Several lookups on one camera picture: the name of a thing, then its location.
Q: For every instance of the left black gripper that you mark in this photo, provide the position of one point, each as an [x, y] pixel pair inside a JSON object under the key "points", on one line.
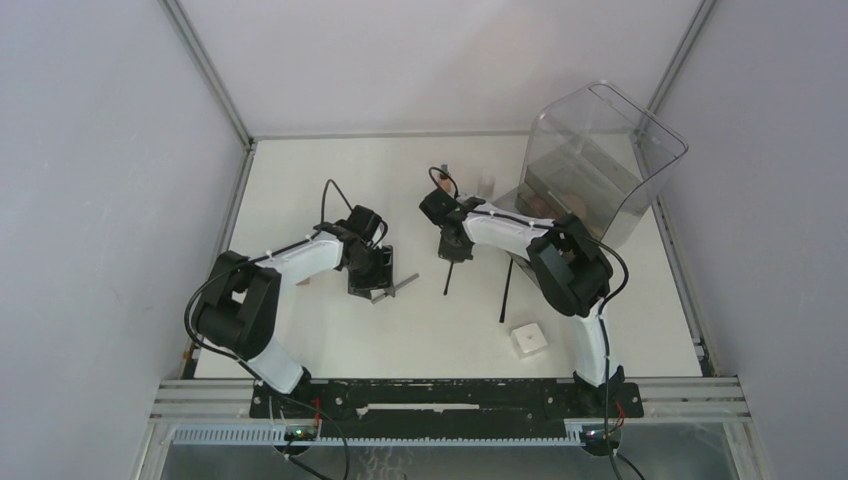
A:
{"points": [[381, 277]]}

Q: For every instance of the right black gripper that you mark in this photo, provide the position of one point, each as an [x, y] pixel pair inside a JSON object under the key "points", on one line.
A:
{"points": [[449, 253]]}

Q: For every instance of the silver and red lip pencils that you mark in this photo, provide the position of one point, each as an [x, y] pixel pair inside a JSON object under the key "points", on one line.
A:
{"points": [[395, 288]]}

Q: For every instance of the thin black liner pencil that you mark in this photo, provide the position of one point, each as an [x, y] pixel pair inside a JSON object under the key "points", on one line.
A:
{"points": [[448, 279]]}

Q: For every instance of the black makeup brush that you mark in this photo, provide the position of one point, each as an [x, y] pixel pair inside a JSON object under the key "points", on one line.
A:
{"points": [[506, 290]]}

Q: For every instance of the clear acrylic organizer box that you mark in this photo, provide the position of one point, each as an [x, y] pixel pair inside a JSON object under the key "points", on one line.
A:
{"points": [[598, 155]]}

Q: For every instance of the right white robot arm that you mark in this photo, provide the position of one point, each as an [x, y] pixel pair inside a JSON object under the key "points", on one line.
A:
{"points": [[577, 274]]}

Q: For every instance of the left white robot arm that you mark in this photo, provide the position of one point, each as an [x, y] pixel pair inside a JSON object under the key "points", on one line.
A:
{"points": [[233, 313]]}

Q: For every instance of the foundation bottle with pump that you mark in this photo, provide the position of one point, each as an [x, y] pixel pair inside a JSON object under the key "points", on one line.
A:
{"points": [[445, 180]]}

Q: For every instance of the clear plastic bottle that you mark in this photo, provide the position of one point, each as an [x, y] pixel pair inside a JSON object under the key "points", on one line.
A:
{"points": [[486, 185]]}

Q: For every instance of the white cube box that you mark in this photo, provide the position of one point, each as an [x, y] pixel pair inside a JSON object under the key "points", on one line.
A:
{"points": [[528, 340]]}

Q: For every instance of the black mounting rail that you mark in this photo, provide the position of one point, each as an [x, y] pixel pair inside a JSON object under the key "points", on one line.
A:
{"points": [[448, 409]]}

